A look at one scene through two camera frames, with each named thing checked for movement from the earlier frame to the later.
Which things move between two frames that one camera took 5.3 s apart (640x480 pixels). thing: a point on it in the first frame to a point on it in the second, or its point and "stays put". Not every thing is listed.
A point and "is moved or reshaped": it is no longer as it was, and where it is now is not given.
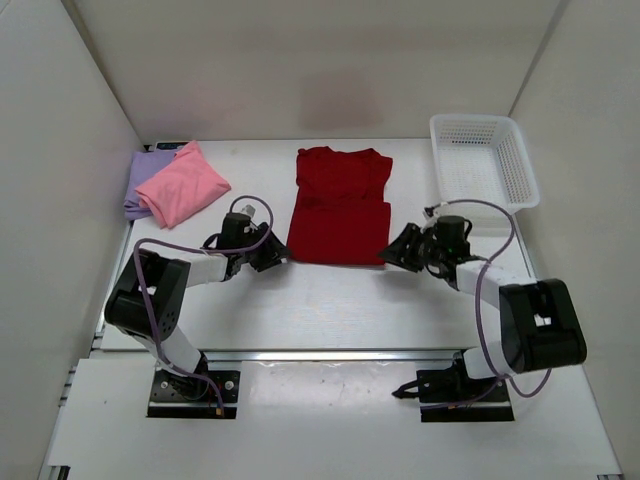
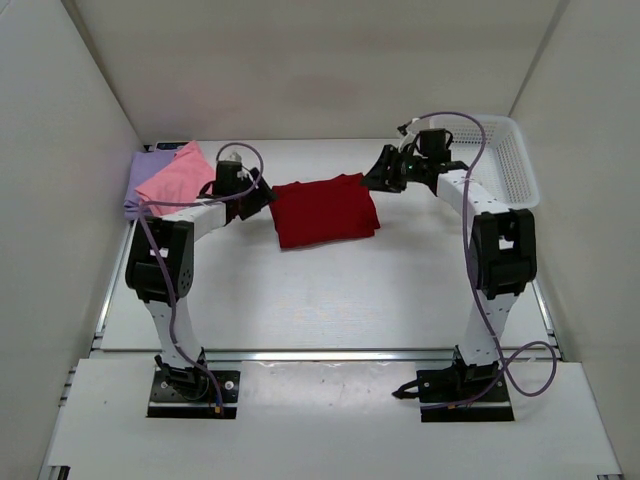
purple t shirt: x=144 y=164 stays put
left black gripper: x=272 y=250 to x=262 y=195
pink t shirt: x=185 y=186 stays put
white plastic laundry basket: x=482 y=158 stays put
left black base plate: x=201 y=394 stays put
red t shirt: x=341 y=216 is moved or reshaped
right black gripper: x=402 y=251 to x=386 y=177
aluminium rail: x=330 y=356 stays put
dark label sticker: x=170 y=145 stays put
